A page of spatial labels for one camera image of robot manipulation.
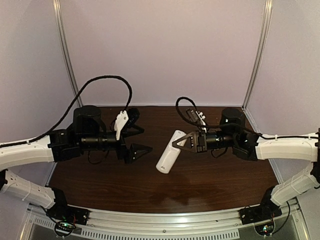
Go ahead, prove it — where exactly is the right controller board with LEDs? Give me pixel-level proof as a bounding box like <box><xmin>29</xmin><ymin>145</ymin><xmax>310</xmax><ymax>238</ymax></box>
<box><xmin>254</xmin><ymin>221</ymin><xmax>275</xmax><ymax>237</ymax></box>

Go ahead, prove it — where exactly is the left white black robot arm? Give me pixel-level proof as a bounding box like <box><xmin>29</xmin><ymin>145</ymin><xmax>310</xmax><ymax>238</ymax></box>
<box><xmin>0</xmin><ymin>105</ymin><xmax>153</xmax><ymax>220</ymax></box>

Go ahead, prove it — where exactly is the white remote control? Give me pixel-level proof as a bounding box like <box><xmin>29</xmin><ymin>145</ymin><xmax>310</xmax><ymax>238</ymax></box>
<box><xmin>156</xmin><ymin>130</ymin><xmax>186</xmax><ymax>174</ymax></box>

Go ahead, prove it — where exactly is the left controller board with LEDs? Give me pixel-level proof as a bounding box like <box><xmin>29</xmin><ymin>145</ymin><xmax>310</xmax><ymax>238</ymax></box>
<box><xmin>53</xmin><ymin>221</ymin><xmax>76</xmax><ymax>237</ymax></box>

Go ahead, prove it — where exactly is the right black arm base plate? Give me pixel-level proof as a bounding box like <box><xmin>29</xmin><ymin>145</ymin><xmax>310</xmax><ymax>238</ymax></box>
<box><xmin>238</xmin><ymin>204</ymin><xmax>282</xmax><ymax>225</ymax></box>

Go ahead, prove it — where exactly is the controller board with leds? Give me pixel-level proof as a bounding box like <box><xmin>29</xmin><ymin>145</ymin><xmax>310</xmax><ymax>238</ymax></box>
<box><xmin>53</xmin><ymin>221</ymin><xmax>76</xmax><ymax>237</ymax></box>
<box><xmin>254</xmin><ymin>221</ymin><xmax>275</xmax><ymax>237</ymax></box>

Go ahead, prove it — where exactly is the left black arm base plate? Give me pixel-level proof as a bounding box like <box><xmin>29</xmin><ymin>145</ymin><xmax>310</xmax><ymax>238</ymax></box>
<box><xmin>46</xmin><ymin>203</ymin><xmax>90</xmax><ymax>226</ymax></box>

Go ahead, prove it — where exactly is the left black camera cable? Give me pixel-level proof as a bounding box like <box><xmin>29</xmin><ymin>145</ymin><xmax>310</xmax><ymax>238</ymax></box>
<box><xmin>0</xmin><ymin>75</ymin><xmax>133</xmax><ymax>148</ymax></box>

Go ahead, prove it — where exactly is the curved aluminium front rail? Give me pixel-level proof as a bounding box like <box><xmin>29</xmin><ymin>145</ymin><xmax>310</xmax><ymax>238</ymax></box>
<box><xmin>24</xmin><ymin>197</ymin><xmax>303</xmax><ymax>232</ymax></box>

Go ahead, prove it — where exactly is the aluminium frame post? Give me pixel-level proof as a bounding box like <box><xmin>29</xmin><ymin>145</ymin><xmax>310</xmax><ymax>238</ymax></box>
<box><xmin>242</xmin><ymin>0</ymin><xmax>273</xmax><ymax>110</ymax></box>
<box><xmin>52</xmin><ymin>0</ymin><xmax>79</xmax><ymax>96</ymax></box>

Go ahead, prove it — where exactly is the black camera cable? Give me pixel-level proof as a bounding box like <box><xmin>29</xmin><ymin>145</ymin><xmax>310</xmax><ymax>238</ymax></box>
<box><xmin>0</xmin><ymin>75</ymin><xmax>133</xmax><ymax>148</ymax></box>
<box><xmin>175</xmin><ymin>96</ymin><xmax>320</xmax><ymax>140</ymax></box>

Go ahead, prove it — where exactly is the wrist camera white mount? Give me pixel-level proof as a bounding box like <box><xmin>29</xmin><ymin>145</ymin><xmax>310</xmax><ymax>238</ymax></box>
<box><xmin>185</xmin><ymin>108</ymin><xmax>207</xmax><ymax>133</ymax></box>
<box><xmin>113</xmin><ymin>108</ymin><xmax>140</xmax><ymax>141</ymax></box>

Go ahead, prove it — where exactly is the right aluminium frame post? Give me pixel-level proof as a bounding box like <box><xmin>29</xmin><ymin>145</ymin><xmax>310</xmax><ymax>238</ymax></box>
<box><xmin>242</xmin><ymin>0</ymin><xmax>273</xmax><ymax>110</ymax></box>

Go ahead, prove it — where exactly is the left aluminium frame post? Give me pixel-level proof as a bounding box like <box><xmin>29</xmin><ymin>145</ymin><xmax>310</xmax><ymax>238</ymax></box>
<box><xmin>52</xmin><ymin>0</ymin><xmax>79</xmax><ymax>96</ymax></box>

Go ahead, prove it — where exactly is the white slotted cable duct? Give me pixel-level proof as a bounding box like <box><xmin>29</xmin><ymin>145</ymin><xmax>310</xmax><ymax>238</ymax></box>
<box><xmin>18</xmin><ymin>216</ymin><xmax>240</xmax><ymax>240</ymax></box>

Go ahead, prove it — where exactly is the right black camera cable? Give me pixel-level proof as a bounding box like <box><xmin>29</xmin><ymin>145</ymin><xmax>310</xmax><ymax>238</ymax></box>
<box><xmin>175</xmin><ymin>96</ymin><xmax>320</xmax><ymax>140</ymax></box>

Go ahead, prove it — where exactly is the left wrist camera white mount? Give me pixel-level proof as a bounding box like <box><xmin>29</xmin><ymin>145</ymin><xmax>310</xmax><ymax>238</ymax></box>
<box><xmin>113</xmin><ymin>108</ymin><xmax>140</xmax><ymax>141</ymax></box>

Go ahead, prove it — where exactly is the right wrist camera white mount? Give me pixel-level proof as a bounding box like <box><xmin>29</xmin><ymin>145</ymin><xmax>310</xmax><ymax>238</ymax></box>
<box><xmin>185</xmin><ymin>108</ymin><xmax>207</xmax><ymax>133</ymax></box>

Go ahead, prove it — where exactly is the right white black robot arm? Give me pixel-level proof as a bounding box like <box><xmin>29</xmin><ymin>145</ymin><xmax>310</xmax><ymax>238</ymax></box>
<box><xmin>172</xmin><ymin>107</ymin><xmax>320</xmax><ymax>215</ymax></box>

